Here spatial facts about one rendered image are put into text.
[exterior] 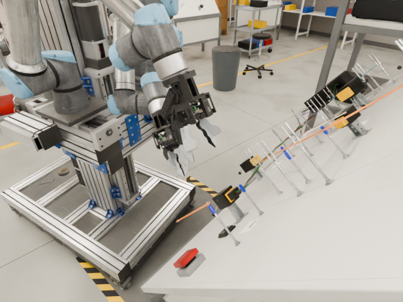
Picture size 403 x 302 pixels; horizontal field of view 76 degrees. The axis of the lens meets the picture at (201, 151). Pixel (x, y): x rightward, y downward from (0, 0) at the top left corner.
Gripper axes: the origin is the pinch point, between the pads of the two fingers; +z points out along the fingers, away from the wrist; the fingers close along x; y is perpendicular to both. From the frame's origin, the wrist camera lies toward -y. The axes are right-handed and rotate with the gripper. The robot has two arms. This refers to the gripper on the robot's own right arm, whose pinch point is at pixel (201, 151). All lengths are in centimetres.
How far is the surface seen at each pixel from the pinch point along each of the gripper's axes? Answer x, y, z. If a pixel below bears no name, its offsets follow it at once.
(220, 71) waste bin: 263, -234, -9
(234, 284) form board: -22.8, 26.1, 11.0
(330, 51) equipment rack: 98, -4, -4
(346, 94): 54, 16, 6
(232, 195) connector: -1.2, 6.8, 12.3
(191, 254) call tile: -18.0, 6.1, 17.0
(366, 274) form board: -20.6, 44.1, 2.6
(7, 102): 3, -339, -74
